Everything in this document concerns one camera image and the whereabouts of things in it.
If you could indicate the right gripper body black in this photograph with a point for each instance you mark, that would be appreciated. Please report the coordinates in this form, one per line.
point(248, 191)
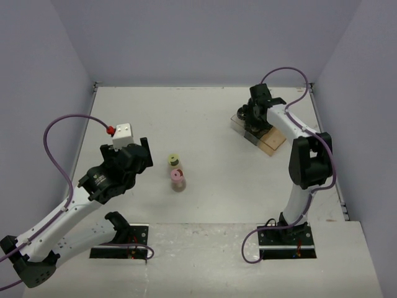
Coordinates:
point(253, 119)

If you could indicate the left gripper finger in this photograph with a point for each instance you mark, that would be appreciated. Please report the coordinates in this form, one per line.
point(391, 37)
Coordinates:
point(107, 152)
point(144, 143)

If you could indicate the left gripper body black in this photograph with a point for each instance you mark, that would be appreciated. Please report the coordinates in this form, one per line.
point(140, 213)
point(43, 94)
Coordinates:
point(113, 156)

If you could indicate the black grinder pepper bottle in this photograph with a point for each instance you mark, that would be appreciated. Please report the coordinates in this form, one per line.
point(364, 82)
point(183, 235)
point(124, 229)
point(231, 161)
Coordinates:
point(256, 131)

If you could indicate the large white salt jar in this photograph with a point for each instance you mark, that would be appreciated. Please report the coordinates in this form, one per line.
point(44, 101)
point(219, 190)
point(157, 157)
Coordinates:
point(242, 112)

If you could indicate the yellow lid spice jar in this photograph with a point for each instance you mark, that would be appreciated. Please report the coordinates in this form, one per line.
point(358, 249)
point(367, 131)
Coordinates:
point(174, 162)

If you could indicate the pink lid spice jar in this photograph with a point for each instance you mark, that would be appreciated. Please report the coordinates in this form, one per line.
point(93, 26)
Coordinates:
point(178, 182)

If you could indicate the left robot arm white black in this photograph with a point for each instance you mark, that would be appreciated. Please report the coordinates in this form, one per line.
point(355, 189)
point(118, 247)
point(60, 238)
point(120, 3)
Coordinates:
point(40, 251)

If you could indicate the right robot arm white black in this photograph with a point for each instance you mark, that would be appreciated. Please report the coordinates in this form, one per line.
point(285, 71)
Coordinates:
point(309, 166)

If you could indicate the clear tiered organizer tray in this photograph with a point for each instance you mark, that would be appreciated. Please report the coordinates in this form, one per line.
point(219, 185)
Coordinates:
point(269, 142)

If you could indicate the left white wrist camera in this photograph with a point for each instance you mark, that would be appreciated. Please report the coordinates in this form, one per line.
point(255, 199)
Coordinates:
point(123, 136)

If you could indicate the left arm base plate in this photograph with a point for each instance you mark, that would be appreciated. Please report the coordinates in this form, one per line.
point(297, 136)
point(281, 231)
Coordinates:
point(132, 245)

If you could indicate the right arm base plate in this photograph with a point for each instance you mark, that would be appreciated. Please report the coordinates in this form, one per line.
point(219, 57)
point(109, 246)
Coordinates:
point(287, 244)

